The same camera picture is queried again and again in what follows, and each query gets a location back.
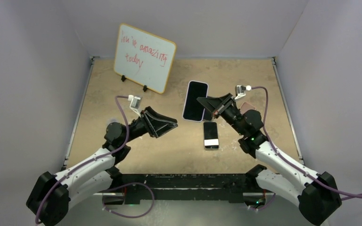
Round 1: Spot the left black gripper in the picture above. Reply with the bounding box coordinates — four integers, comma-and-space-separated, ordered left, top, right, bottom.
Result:
122, 106, 177, 145

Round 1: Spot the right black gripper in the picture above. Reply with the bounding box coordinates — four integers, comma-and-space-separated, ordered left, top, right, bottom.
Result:
197, 93, 247, 136

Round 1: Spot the pink phone case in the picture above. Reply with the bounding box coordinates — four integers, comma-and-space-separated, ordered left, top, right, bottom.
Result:
239, 102, 256, 114

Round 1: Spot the black smartphone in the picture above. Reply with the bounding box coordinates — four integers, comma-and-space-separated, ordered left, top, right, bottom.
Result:
203, 122, 219, 150

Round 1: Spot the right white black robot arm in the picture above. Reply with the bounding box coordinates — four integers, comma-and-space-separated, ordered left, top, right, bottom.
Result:
197, 94, 342, 226

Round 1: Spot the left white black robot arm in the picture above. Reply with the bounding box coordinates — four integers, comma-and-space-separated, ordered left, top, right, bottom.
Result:
26, 106, 178, 226

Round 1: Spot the black phone on table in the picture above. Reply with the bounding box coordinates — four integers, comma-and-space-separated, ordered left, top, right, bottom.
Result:
202, 109, 213, 121

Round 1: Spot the small clear plastic cup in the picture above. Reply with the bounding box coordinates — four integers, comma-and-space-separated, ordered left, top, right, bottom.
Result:
106, 118, 117, 126

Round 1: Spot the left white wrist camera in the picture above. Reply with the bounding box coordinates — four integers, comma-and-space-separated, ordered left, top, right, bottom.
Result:
128, 95, 142, 117

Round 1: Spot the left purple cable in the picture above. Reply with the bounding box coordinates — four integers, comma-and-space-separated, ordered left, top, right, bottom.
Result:
34, 95, 130, 225

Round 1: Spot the white whiteboard with yellow frame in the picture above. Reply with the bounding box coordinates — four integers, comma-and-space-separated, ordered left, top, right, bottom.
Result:
114, 23, 177, 94

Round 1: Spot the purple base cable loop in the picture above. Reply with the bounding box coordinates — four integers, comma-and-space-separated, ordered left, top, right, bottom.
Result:
101, 182, 155, 219

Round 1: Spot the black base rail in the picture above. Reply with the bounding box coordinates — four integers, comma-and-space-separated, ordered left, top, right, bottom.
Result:
110, 174, 264, 204

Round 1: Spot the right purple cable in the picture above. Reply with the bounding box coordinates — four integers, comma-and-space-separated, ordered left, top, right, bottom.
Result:
249, 86, 362, 201

